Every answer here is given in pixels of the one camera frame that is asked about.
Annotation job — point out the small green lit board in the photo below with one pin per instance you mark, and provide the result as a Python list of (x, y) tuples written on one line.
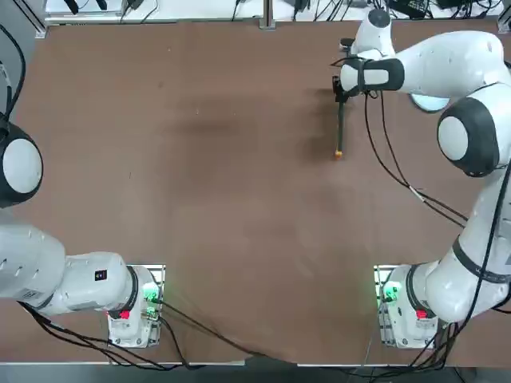
[(151, 297), (391, 291)]

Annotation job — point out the black yellow claw hammer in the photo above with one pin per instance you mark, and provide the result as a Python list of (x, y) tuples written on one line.
[(340, 127)]

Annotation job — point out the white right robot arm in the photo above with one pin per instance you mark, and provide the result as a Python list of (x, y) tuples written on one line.
[(451, 64)]

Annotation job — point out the black keypad device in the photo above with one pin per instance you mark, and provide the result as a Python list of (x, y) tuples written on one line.
[(407, 6)]

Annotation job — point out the pale blue round plate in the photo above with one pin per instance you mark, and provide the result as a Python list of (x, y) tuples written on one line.
[(429, 104)]

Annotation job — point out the black power adapter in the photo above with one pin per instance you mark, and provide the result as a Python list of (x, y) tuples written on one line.
[(101, 4), (72, 5), (132, 4)]

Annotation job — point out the aluminium corner bracket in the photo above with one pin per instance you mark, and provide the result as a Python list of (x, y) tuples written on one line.
[(504, 24), (41, 28)]

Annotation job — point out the aluminium frame post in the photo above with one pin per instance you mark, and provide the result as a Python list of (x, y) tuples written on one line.
[(268, 16)]

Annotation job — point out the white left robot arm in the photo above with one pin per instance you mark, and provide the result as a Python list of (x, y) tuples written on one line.
[(92, 279)]

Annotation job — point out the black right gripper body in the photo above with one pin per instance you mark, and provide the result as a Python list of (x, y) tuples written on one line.
[(342, 99)]

